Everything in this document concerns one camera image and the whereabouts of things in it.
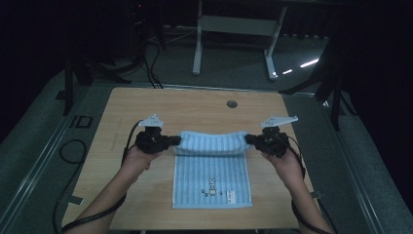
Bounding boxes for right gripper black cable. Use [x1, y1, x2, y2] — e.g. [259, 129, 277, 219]
[286, 135, 329, 234]

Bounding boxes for black floor cables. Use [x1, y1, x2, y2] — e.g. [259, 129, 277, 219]
[142, 42, 165, 90]

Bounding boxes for person's left hand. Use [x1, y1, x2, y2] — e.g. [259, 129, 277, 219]
[120, 144, 164, 183]

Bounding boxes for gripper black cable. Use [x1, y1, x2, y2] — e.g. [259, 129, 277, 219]
[286, 135, 329, 234]
[53, 120, 145, 234]

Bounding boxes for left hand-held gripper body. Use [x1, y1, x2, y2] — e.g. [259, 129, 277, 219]
[134, 113, 168, 154]

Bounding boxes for black metal stand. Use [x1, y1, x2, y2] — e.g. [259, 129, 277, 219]
[279, 32, 358, 132]
[55, 48, 132, 116]

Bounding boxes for black floor socket plate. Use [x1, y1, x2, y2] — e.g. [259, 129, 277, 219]
[69, 115, 94, 129]

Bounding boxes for grey tape strip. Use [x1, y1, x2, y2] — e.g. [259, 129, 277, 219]
[67, 194, 85, 206]

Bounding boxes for blue striped towel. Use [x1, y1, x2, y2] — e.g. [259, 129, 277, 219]
[171, 130, 253, 210]

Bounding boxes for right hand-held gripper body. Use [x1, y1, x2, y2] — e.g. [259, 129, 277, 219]
[258, 115, 299, 158]

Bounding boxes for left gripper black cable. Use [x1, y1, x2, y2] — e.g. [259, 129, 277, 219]
[53, 120, 145, 234]

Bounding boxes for person's right hand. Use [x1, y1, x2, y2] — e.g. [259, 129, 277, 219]
[261, 149, 306, 193]

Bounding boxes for white desk frame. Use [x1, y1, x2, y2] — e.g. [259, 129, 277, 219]
[192, 0, 288, 82]

